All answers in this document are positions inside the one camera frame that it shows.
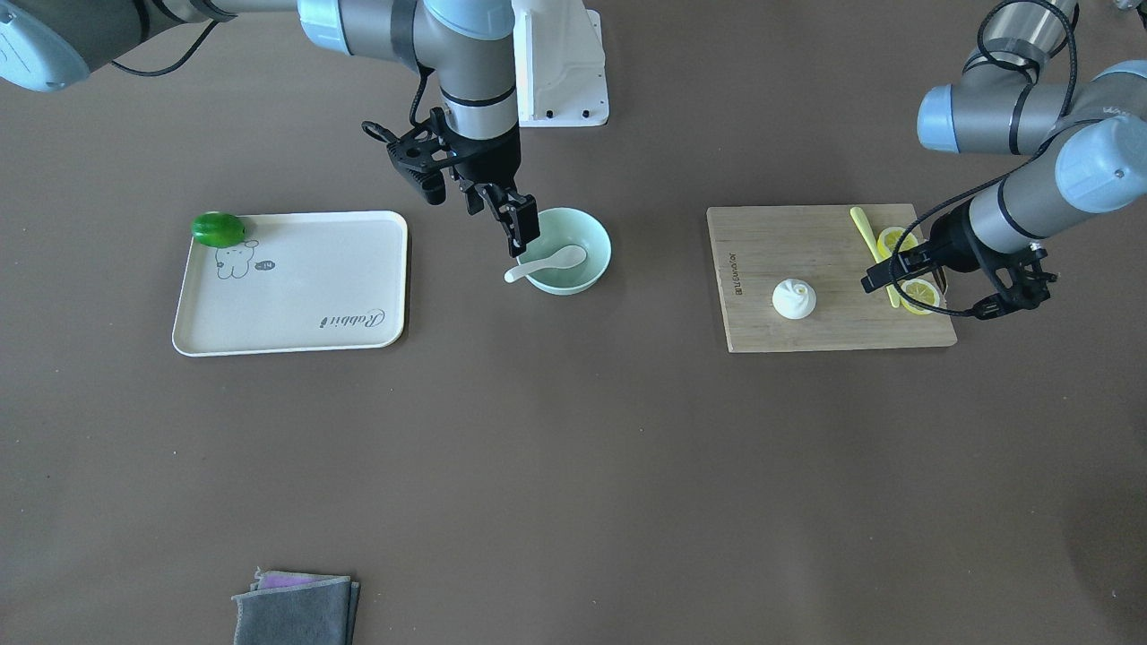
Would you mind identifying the folded grey cloth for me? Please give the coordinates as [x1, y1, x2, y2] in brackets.
[232, 568, 360, 644]

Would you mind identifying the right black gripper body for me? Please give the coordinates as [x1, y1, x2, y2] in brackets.
[444, 125, 522, 191]

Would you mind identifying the white ceramic spoon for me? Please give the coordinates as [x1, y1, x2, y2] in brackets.
[504, 244, 590, 283]

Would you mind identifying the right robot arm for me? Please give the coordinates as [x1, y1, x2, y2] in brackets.
[3, 1, 540, 257]

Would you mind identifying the upper lemon slice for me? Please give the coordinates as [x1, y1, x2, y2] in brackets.
[876, 226, 920, 261]

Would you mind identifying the white steamed bun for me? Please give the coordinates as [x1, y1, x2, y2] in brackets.
[772, 278, 818, 320]

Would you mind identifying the white camera pillar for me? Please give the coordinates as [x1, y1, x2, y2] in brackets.
[512, 1, 610, 129]

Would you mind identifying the cream rabbit tray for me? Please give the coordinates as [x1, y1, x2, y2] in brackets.
[171, 210, 409, 357]

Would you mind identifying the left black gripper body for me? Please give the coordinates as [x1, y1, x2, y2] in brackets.
[928, 202, 994, 273]

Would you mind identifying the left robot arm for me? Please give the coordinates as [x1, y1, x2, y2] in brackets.
[861, 1, 1146, 319]

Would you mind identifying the lower lemon slice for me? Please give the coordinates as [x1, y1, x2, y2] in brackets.
[900, 279, 943, 314]

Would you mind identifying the light green bowl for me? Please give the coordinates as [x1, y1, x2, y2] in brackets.
[517, 207, 612, 297]

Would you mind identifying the green lime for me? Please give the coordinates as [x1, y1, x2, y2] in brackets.
[190, 211, 245, 248]

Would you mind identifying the lemon slice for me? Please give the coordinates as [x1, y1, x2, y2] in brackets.
[876, 226, 920, 261]
[900, 279, 943, 314]

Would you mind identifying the wooden cutting board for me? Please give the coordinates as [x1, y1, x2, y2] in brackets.
[707, 204, 957, 353]

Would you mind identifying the yellow plastic knife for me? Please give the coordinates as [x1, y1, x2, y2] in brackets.
[849, 207, 902, 309]

